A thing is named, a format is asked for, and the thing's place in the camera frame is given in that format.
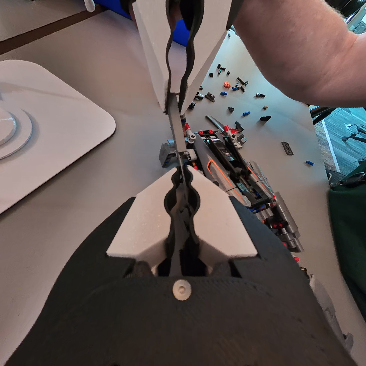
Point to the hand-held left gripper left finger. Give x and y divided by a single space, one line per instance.
137 226

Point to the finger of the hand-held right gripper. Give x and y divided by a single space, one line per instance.
148 43
211 34

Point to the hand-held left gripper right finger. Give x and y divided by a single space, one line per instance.
226 226

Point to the grey lego vehicle model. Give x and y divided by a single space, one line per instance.
234 177

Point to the grey lego wing assembly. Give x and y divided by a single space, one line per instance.
177 134

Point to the person's right forearm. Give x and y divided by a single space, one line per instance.
300 51

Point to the scattered tiny black lego bits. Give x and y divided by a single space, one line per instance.
242 83

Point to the light grey lego connector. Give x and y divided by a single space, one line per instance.
210 96

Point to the cluster of black lego pieces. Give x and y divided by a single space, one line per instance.
198 96

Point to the dark grey curved lego piece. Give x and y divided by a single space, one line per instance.
239 126

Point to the black flat Lego plate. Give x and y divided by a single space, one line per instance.
287 148

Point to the black lego wedge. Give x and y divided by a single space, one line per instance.
265 119

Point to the blue plastic bin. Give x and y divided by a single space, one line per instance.
111 7

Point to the white book stand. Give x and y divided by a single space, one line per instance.
57 128

